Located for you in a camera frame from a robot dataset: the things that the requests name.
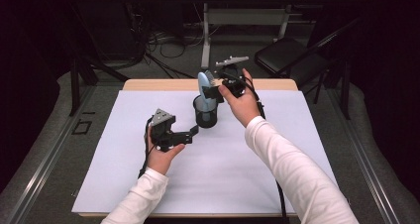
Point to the metal floor rail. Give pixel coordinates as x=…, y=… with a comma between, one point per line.
x=43, y=164
x=366, y=164

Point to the person's right hand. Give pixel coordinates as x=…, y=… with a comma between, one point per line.
x=244, y=108

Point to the black folding chair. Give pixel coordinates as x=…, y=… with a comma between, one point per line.
x=280, y=54

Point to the person's left hand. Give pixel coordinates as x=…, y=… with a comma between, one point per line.
x=160, y=161

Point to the light blue hairbrush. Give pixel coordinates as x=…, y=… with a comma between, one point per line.
x=204, y=82

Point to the black metal stand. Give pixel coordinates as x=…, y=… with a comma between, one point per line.
x=346, y=95
x=75, y=91

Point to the black mesh pen holder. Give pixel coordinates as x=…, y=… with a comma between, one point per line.
x=206, y=123

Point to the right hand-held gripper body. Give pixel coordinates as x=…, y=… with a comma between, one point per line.
x=232, y=83

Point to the white table cover sheet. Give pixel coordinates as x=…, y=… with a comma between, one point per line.
x=204, y=171

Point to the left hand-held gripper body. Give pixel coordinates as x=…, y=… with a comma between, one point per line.
x=161, y=131

